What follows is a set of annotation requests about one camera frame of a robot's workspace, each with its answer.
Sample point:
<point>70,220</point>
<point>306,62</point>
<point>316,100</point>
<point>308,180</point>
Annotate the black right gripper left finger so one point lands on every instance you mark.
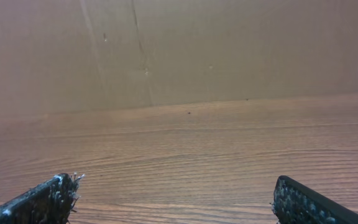
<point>49,202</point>

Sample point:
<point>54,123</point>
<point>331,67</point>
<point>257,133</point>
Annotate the brown cardboard wall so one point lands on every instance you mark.
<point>65,56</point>

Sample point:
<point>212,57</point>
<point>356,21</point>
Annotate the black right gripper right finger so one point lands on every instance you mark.
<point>295,203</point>

